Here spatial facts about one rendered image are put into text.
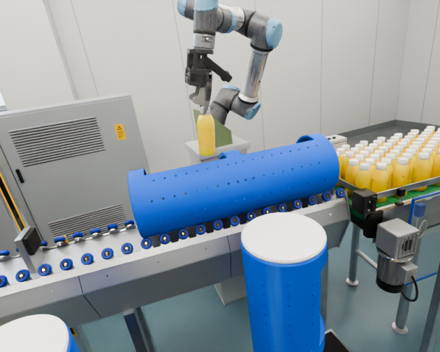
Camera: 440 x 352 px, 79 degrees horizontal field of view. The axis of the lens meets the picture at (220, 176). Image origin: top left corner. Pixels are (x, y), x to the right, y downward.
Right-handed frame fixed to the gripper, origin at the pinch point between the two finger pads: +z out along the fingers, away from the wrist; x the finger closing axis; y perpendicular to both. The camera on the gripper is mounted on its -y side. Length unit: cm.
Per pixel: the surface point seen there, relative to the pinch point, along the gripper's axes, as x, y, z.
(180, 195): 9.1, 9.6, 30.7
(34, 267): 1, 64, 63
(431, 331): 49, -114, 98
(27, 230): -7, 66, 51
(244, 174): 8.8, -16.1, 23.3
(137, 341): 12, 27, 106
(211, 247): 12, -4, 55
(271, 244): 39, -14, 34
